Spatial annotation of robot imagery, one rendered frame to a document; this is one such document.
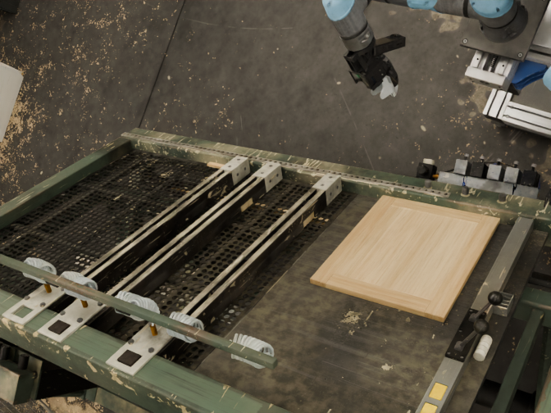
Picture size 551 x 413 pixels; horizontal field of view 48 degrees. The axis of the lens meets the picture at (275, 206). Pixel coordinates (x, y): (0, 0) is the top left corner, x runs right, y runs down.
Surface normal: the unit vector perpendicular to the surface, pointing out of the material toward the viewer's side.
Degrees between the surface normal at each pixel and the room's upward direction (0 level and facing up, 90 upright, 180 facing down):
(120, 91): 0
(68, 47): 0
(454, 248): 55
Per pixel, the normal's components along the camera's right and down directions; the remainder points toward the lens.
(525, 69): -0.50, -0.09
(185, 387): -0.11, -0.85
